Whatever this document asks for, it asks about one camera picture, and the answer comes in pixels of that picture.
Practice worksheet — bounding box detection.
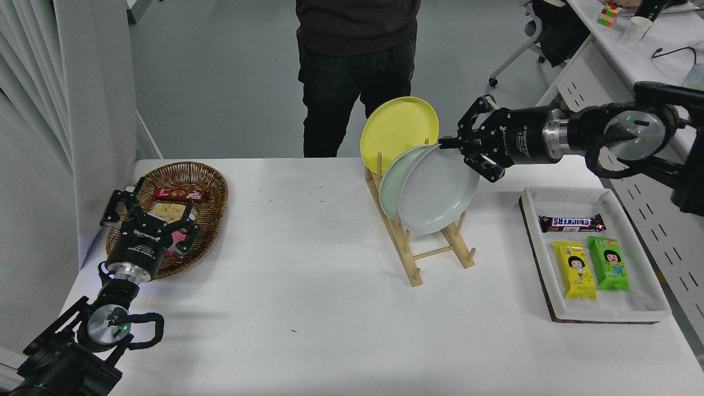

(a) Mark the beige cracker pack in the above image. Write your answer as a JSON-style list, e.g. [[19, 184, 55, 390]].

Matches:
[[150, 202, 193, 225]]

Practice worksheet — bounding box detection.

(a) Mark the yellow snack pack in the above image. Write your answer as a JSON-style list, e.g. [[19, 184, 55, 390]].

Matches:
[[552, 240, 597, 301]]

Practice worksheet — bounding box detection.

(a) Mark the white desk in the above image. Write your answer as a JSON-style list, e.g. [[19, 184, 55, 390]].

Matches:
[[511, 0, 704, 358]]

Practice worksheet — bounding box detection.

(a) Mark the pale green plate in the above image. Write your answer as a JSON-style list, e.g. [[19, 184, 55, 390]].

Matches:
[[379, 144, 435, 222]]

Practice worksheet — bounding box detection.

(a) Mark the pink snack packet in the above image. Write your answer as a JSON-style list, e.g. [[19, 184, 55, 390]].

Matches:
[[168, 228, 190, 258]]

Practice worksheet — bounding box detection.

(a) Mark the grey plate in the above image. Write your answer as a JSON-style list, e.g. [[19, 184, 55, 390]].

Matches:
[[398, 144, 480, 236]]

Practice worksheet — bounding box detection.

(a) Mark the Snickers bar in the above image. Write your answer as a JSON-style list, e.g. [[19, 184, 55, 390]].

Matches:
[[537, 214, 606, 233]]

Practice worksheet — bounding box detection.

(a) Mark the green snack pack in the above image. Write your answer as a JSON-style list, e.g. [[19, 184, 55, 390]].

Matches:
[[586, 236, 630, 292]]

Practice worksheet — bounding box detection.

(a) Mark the white tray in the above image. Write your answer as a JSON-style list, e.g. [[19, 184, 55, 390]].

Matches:
[[519, 186, 673, 324]]

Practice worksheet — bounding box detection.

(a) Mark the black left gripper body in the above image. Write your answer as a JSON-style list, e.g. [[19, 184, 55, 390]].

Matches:
[[107, 216, 179, 273]]

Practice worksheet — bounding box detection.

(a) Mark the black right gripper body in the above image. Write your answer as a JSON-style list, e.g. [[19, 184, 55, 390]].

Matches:
[[484, 107, 548, 166]]

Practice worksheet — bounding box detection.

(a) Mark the black cable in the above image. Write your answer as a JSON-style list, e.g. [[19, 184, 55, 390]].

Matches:
[[652, 47, 698, 67]]

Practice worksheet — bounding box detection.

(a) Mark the red snack bar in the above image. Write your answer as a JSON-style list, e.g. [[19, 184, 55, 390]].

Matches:
[[153, 187, 208, 203]]

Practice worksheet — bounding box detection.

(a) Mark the brown wicker basket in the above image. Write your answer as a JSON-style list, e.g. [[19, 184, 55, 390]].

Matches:
[[106, 161, 229, 280]]

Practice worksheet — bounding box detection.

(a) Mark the person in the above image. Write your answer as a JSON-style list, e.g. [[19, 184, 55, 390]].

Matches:
[[295, 0, 421, 158]]

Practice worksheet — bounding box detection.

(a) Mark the yellow plate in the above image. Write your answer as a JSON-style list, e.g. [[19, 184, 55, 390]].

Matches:
[[360, 97, 439, 174]]

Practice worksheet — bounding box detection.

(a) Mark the Rubik's cube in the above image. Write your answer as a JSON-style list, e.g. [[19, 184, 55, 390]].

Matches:
[[597, 4, 622, 27]]

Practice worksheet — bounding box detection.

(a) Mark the office chair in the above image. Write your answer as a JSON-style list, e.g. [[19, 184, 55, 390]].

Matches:
[[488, 0, 592, 87]]

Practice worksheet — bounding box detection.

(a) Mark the wooden plate rack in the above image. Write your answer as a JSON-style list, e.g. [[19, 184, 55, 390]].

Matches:
[[365, 137, 476, 287]]

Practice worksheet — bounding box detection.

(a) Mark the white paper cup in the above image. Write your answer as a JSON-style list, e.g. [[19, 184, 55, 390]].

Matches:
[[621, 16, 652, 45]]

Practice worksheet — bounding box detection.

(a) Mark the white curtain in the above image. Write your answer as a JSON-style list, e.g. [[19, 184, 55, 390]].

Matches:
[[0, 0, 138, 270]]

